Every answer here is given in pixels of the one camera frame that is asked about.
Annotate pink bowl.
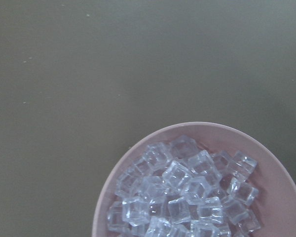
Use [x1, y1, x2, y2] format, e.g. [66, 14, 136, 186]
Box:
[92, 122, 296, 237]

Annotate pile of clear ice cubes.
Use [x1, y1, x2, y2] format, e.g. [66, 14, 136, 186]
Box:
[107, 135, 261, 237]

